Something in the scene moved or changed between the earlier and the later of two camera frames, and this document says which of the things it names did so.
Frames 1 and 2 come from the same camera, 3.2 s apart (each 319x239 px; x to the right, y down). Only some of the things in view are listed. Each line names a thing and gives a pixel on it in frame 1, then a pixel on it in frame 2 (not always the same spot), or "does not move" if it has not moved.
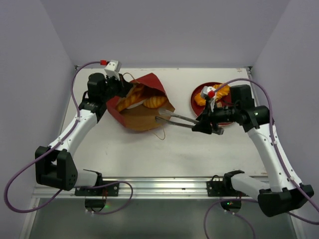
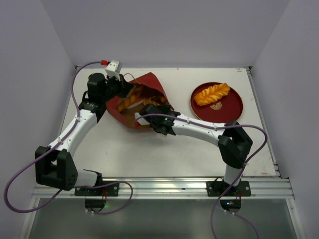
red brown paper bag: x=143 y=118 does not move
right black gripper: x=207 y=122 to x=147 y=110
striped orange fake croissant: x=154 y=102 does not move
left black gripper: x=124 y=86 does not move
